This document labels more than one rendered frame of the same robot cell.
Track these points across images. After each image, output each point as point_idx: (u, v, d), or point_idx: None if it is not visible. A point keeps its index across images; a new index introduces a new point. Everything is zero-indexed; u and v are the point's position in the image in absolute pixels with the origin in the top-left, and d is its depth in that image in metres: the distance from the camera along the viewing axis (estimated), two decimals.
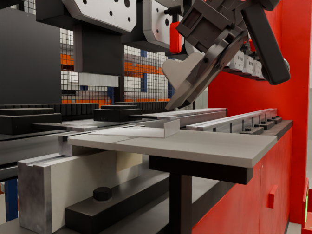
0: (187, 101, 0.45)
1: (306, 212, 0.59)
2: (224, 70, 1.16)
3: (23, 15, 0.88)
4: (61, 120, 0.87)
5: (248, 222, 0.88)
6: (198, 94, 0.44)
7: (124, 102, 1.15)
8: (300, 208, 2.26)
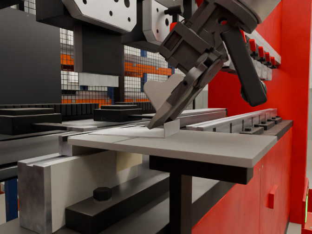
0: (170, 118, 0.46)
1: (306, 212, 0.59)
2: (224, 70, 1.16)
3: (23, 15, 0.88)
4: (61, 120, 0.87)
5: (248, 222, 0.88)
6: (180, 111, 0.45)
7: (124, 102, 1.15)
8: (300, 208, 2.26)
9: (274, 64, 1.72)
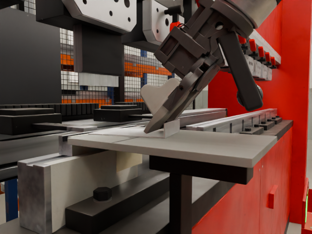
0: (167, 122, 0.46)
1: (306, 212, 0.59)
2: (224, 70, 1.16)
3: (23, 15, 0.88)
4: (61, 120, 0.87)
5: (248, 222, 0.88)
6: (177, 115, 0.45)
7: (124, 102, 1.15)
8: (300, 208, 2.26)
9: (274, 64, 1.72)
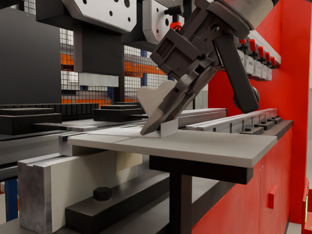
0: None
1: (306, 212, 0.59)
2: (224, 70, 1.16)
3: (23, 15, 0.88)
4: (61, 120, 0.87)
5: (248, 222, 0.88)
6: (174, 117, 0.45)
7: (124, 102, 1.15)
8: (300, 208, 2.26)
9: (274, 64, 1.72)
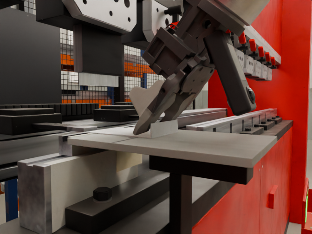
0: None
1: (306, 212, 0.59)
2: None
3: (23, 15, 0.88)
4: (61, 120, 0.87)
5: (248, 222, 0.88)
6: (172, 117, 0.44)
7: (124, 102, 1.15)
8: (300, 208, 2.26)
9: (274, 64, 1.72)
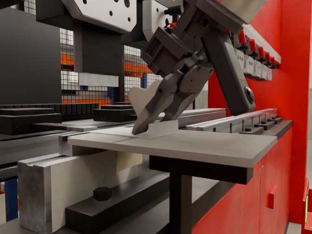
0: None
1: (306, 212, 0.59)
2: None
3: (23, 15, 0.88)
4: (61, 120, 0.87)
5: (248, 222, 0.88)
6: (172, 118, 0.44)
7: (124, 102, 1.15)
8: (300, 208, 2.26)
9: (274, 64, 1.72)
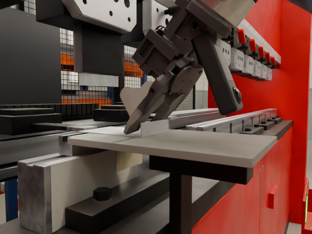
0: None
1: (306, 212, 0.59)
2: None
3: (23, 15, 0.88)
4: (61, 120, 0.87)
5: (248, 222, 0.88)
6: (163, 117, 0.45)
7: None
8: (300, 208, 2.26)
9: (274, 64, 1.72)
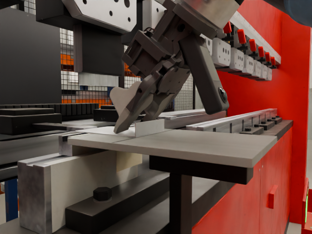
0: None
1: (306, 212, 0.59)
2: (224, 70, 1.16)
3: (23, 15, 0.88)
4: (61, 120, 0.87)
5: (248, 222, 0.88)
6: (152, 116, 0.46)
7: None
8: (300, 208, 2.26)
9: (274, 64, 1.72)
